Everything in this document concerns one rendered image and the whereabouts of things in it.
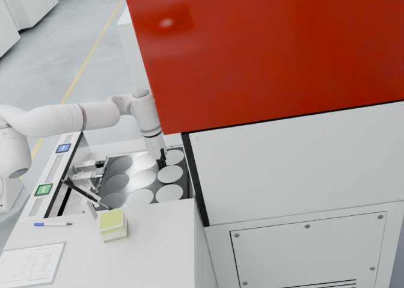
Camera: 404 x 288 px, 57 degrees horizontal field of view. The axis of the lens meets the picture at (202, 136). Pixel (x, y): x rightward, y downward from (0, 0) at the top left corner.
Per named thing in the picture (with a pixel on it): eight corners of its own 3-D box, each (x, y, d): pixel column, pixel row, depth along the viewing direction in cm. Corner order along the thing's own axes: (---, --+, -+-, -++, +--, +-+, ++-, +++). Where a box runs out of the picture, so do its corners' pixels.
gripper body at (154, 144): (136, 128, 142) (143, 151, 148) (148, 139, 134) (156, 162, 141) (153, 119, 145) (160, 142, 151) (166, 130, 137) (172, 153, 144)
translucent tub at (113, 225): (129, 221, 119) (122, 206, 115) (129, 239, 113) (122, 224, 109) (106, 227, 119) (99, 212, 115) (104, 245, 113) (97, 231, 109)
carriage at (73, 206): (100, 168, 164) (98, 163, 162) (80, 234, 134) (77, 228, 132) (83, 171, 165) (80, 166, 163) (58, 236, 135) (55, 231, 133)
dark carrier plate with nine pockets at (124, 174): (187, 147, 159) (187, 145, 159) (186, 205, 131) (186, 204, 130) (109, 158, 162) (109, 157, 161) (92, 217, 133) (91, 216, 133)
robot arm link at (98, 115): (59, 120, 125) (134, 113, 146) (83, 135, 115) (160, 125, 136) (60, 94, 123) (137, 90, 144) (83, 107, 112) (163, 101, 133)
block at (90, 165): (98, 165, 162) (95, 159, 160) (96, 169, 159) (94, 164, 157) (80, 167, 162) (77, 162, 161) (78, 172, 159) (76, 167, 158)
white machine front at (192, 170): (204, 107, 198) (189, 35, 175) (209, 226, 131) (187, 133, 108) (198, 108, 198) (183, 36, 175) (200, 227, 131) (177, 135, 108)
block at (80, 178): (94, 177, 155) (91, 171, 153) (92, 182, 152) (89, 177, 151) (75, 179, 156) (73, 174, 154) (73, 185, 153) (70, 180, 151)
